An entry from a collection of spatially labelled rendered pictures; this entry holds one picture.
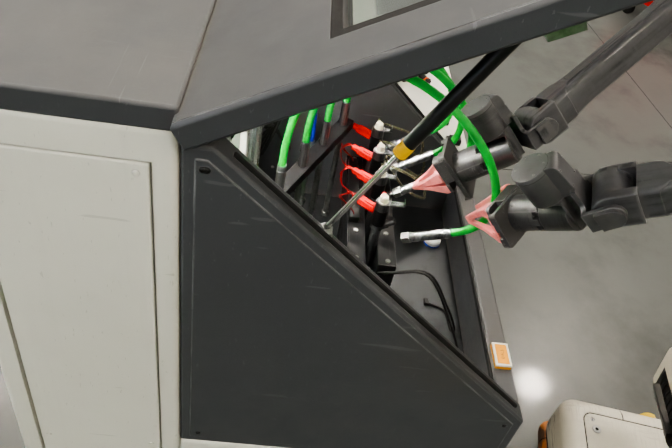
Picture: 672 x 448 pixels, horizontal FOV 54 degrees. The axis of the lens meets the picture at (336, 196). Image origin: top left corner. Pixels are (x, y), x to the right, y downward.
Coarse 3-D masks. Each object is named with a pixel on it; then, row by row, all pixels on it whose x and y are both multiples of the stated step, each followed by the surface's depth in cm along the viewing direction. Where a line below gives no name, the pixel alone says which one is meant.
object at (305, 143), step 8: (432, 72) 115; (440, 72) 116; (440, 80) 116; (448, 80) 117; (448, 88) 117; (464, 104) 120; (312, 112) 121; (312, 120) 122; (304, 136) 125; (304, 144) 126; (472, 144) 125; (304, 152) 127; (304, 160) 128; (408, 184) 133; (392, 192) 134; (400, 192) 134; (408, 192) 133
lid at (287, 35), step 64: (256, 0) 86; (320, 0) 78; (384, 0) 76; (448, 0) 67; (512, 0) 62; (576, 0) 60; (640, 0) 60; (256, 64) 72; (320, 64) 67; (384, 64) 64; (448, 64) 64; (192, 128) 70
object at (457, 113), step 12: (420, 84) 98; (432, 96) 99; (444, 96) 99; (456, 108) 99; (468, 120) 99; (288, 132) 114; (468, 132) 100; (288, 144) 116; (480, 144) 100; (492, 168) 102; (492, 180) 103; (492, 192) 104; (456, 228) 112; (468, 228) 110
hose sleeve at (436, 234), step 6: (444, 228) 114; (450, 228) 113; (414, 234) 116; (420, 234) 115; (426, 234) 115; (432, 234) 114; (438, 234) 114; (444, 234) 113; (450, 234) 113; (414, 240) 116; (420, 240) 116; (426, 240) 116
